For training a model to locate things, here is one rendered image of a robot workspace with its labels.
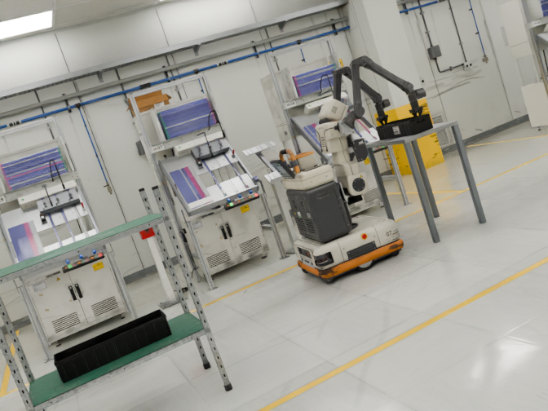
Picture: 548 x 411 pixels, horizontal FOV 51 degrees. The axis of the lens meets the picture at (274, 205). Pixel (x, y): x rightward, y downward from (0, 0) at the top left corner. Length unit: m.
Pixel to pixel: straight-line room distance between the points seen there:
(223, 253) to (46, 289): 1.59
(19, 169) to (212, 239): 1.79
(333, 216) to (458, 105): 5.23
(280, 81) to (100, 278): 2.70
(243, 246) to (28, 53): 3.29
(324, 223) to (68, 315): 2.45
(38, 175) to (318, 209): 2.56
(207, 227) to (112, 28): 2.89
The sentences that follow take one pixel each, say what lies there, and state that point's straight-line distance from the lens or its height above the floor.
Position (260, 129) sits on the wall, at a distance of 7.46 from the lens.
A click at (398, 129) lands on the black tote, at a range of 4.55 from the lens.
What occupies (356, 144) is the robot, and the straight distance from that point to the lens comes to 4.35.
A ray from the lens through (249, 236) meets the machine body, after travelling 5.61.
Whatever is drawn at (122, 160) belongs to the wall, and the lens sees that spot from 7.01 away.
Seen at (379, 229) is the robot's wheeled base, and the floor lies 0.24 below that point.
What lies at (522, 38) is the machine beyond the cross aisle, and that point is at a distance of 8.34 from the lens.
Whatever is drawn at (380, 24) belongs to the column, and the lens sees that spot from 7.92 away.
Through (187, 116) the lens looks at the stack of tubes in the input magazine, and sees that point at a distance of 5.64.
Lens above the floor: 1.19
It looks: 7 degrees down
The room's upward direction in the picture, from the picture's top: 19 degrees counter-clockwise
